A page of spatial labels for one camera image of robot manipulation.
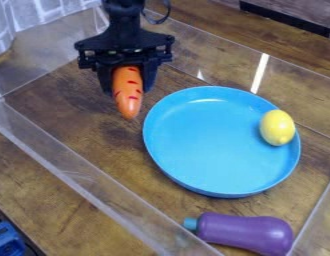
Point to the dark wooden baseboard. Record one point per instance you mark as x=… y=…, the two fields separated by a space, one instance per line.
x=284 y=18

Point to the yellow toy lemon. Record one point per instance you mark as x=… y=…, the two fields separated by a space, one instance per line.
x=276 y=127

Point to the blue plastic tray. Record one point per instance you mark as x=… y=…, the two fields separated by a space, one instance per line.
x=201 y=137

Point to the purple toy eggplant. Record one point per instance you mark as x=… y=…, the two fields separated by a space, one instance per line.
x=262 y=234

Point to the blue plastic crate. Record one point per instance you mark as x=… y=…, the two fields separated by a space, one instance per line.
x=11 y=245

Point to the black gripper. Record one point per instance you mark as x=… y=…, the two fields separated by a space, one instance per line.
x=125 y=43

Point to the orange toy carrot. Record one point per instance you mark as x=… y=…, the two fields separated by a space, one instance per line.
x=126 y=90

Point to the clear acrylic enclosure wall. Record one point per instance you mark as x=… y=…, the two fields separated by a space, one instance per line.
x=79 y=185

